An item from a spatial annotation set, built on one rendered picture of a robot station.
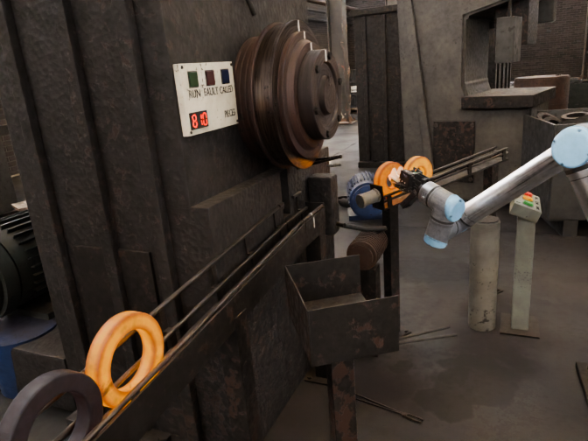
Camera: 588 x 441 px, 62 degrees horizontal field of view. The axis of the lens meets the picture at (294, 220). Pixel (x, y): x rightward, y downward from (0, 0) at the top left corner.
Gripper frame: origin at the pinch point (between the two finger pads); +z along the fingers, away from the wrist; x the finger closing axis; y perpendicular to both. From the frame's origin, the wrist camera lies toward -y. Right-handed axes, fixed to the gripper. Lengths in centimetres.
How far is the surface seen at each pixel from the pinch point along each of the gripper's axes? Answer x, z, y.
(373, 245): 20.5, -17.5, -18.6
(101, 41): 108, 4, 59
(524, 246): -42, -43, -23
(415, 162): -12.6, -0.8, 4.1
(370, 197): 13.3, -4.2, -5.1
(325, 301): 73, -56, 3
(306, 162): 50, -10, 20
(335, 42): -491, 694, -111
